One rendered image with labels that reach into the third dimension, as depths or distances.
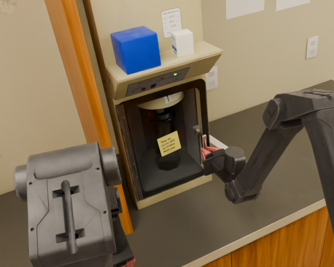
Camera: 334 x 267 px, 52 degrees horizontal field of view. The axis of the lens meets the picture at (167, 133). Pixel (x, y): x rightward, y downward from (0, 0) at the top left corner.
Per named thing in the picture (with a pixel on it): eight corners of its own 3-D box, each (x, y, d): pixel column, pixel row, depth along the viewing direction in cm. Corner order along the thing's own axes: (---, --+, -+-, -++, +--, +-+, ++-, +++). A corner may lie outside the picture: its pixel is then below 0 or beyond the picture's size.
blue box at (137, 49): (116, 64, 97) (109, 33, 92) (148, 55, 100) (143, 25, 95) (126, 75, 89) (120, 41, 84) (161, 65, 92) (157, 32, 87)
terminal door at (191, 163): (138, 200, 124) (116, 103, 103) (210, 171, 133) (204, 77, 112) (139, 201, 124) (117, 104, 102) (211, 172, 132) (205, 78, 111)
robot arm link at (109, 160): (17, 208, 35) (121, 185, 36) (10, 155, 36) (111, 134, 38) (81, 217, 76) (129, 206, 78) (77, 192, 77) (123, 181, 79)
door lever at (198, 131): (202, 148, 125) (195, 150, 124) (200, 126, 120) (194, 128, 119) (209, 156, 120) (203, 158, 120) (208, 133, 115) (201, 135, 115)
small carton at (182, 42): (173, 52, 100) (170, 31, 97) (189, 48, 101) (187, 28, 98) (177, 57, 96) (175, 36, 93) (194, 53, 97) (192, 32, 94)
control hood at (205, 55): (111, 98, 102) (104, 67, 97) (205, 70, 111) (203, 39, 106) (123, 113, 93) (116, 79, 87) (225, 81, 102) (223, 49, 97)
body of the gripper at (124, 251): (122, 231, 89) (116, 211, 85) (135, 260, 81) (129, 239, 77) (98, 241, 87) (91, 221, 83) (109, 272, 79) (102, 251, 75)
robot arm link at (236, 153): (230, 204, 98) (256, 197, 101) (234, 172, 92) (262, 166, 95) (213, 179, 108) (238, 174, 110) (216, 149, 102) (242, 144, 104)
